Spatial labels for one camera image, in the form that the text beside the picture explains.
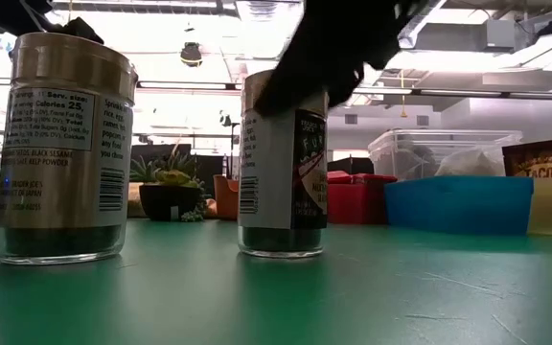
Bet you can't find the white plastic bag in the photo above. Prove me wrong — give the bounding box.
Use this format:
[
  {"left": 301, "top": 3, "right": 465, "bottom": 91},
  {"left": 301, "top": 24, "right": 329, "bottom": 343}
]
[{"left": 433, "top": 147, "right": 506, "bottom": 177}]

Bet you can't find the succulent plant in black pot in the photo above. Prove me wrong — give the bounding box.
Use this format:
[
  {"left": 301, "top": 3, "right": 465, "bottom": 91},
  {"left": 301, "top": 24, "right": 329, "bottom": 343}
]
[{"left": 129, "top": 138, "right": 209, "bottom": 223}]

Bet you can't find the wide black monitor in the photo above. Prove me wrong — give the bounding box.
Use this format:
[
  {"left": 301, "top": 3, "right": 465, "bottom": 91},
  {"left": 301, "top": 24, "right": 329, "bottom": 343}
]
[{"left": 130, "top": 143, "right": 193, "bottom": 173}]

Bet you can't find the large gold-lid furikake jar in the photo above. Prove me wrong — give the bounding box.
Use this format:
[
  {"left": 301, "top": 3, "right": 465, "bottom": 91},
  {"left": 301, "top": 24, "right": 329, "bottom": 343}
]
[{"left": 0, "top": 31, "right": 139, "bottom": 266}]

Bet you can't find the tan box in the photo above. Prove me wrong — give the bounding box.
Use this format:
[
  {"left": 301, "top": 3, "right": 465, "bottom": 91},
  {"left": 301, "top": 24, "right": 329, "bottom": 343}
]
[{"left": 126, "top": 181, "right": 146, "bottom": 219}]

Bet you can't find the blue plastic bin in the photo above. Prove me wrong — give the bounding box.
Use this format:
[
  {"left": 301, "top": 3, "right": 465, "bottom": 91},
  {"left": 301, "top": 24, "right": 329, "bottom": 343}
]
[{"left": 383, "top": 174, "right": 535, "bottom": 237}]

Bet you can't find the long ceiling light bar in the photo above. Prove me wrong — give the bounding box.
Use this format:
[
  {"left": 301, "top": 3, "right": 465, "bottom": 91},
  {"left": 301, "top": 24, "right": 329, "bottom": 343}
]
[{"left": 135, "top": 80, "right": 242, "bottom": 92}]

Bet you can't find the black ceiling camera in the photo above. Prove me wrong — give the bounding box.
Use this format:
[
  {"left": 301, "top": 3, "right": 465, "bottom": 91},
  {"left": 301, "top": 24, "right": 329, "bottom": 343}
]
[{"left": 179, "top": 41, "right": 204, "bottom": 68}]

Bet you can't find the yellow hanging tag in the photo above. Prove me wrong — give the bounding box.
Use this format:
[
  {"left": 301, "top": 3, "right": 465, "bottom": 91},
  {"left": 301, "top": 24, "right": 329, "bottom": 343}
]
[{"left": 399, "top": 69, "right": 409, "bottom": 120}]

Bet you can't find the horizontal metal rail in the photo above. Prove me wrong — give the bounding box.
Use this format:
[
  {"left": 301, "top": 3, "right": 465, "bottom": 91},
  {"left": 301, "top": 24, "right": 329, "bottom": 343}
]
[{"left": 352, "top": 84, "right": 552, "bottom": 102}]

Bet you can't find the clear plastic storage box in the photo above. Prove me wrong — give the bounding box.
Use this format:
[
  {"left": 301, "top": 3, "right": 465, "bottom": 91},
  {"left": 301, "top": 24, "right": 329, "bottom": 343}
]
[{"left": 367, "top": 128, "right": 522, "bottom": 186}]

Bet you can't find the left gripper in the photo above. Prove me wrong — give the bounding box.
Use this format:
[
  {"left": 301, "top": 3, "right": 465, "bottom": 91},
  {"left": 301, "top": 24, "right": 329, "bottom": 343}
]
[{"left": 0, "top": 0, "right": 105, "bottom": 45}]

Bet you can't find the black lamp stand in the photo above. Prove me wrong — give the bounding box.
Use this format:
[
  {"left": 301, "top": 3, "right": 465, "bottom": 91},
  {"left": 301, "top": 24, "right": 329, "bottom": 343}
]
[{"left": 218, "top": 110, "right": 242, "bottom": 181}]

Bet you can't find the taco seasoning packet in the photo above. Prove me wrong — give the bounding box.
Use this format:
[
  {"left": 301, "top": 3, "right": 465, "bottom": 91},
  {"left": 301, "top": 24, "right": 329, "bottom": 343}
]
[{"left": 501, "top": 137, "right": 552, "bottom": 179}]

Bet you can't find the narrow black monitor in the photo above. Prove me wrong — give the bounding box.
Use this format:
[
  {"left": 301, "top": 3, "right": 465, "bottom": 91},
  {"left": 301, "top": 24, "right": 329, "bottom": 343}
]
[{"left": 194, "top": 153, "right": 225, "bottom": 200}]

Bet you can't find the black monitor behind bins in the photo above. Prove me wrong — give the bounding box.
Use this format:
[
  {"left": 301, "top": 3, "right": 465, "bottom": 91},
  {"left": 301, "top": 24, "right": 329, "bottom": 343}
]
[{"left": 327, "top": 156, "right": 376, "bottom": 175}]

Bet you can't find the grey ceiling duct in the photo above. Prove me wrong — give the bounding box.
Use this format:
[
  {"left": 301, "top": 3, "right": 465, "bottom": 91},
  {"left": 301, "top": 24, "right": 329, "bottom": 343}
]
[{"left": 398, "top": 0, "right": 448, "bottom": 49}]

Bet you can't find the orange plastic bin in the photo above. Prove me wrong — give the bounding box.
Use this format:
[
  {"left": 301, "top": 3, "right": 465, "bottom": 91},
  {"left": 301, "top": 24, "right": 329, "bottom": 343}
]
[{"left": 212, "top": 173, "right": 240, "bottom": 221}]

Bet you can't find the black-label gold-lid furikake jar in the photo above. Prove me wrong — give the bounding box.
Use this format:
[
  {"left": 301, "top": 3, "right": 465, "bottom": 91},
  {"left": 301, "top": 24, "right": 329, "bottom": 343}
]
[{"left": 236, "top": 69, "right": 330, "bottom": 260}]

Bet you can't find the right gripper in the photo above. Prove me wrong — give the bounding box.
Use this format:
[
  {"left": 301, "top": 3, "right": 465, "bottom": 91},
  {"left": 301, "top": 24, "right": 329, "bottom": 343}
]
[{"left": 254, "top": 0, "right": 430, "bottom": 119}]

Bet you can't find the pink plastic bin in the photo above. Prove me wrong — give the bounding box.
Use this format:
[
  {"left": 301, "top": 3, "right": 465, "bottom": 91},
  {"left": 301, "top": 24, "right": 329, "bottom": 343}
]
[{"left": 327, "top": 181, "right": 391, "bottom": 226}]

